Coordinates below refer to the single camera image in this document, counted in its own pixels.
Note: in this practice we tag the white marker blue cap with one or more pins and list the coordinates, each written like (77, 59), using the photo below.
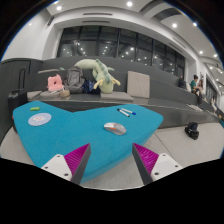
(128, 111)

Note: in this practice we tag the small tan woven basket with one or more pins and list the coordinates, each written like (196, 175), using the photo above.
(65, 94)

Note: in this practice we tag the ceiling lights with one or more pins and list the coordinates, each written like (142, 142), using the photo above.
(129, 4)

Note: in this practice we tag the flat grey seat cushion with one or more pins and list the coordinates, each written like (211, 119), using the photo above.
(116, 96)

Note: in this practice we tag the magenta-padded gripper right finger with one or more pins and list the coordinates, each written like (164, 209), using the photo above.
(165, 165)

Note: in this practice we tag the pink plush cushion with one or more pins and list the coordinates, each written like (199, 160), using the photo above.
(55, 83)

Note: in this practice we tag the round grey floor cushion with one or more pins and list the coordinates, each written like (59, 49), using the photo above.
(50, 94)

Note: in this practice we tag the black suitcase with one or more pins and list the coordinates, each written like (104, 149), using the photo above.
(17, 100)

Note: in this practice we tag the green eraser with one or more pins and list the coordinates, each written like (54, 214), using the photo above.
(35, 108)

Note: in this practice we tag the round light blue mouse pad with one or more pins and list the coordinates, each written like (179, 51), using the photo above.
(39, 119)

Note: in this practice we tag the grey computer mouse orange accent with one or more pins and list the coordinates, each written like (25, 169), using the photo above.
(115, 128)

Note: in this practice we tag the white marker black cap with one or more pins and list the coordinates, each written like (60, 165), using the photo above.
(123, 112)

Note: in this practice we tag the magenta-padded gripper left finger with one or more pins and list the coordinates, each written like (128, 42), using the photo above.
(58, 165)

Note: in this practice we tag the green dragon plush toy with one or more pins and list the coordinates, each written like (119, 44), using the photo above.
(104, 78)

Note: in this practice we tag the dark glass window wall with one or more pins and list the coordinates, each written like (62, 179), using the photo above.
(110, 43)

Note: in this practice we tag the grey backpack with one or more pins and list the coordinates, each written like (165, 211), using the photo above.
(74, 80)

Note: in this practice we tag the person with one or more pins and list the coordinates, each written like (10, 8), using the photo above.
(181, 82)
(194, 85)

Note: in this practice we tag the dark blue patterned bag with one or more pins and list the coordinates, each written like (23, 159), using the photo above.
(89, 87)

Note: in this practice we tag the square grey floor cushion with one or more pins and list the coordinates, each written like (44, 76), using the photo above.
(34, 94)

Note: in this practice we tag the black bag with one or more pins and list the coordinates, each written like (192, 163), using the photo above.
(192, 130)

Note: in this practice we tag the upright grey seat cushion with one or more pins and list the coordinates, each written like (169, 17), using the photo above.
(138, 84)

